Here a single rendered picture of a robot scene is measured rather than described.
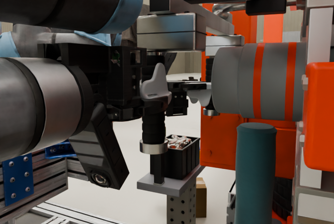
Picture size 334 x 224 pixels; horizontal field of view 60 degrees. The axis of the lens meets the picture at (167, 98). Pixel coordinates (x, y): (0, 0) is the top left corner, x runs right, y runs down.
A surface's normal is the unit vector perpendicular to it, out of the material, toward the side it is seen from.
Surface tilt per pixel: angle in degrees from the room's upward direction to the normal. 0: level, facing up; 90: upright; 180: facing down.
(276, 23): 90
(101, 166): 120
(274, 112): 131
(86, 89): 73
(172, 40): 90
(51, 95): 79
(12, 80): 57
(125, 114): 90
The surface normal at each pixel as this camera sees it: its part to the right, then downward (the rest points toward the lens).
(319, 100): -0.40, 0.11
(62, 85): 0.80, -0.43
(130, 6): 0.82, 0.44
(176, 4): 0.91, 0.05
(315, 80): -0.63, 0.10
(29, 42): 0.18, -0.17
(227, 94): -0.39, 0.43
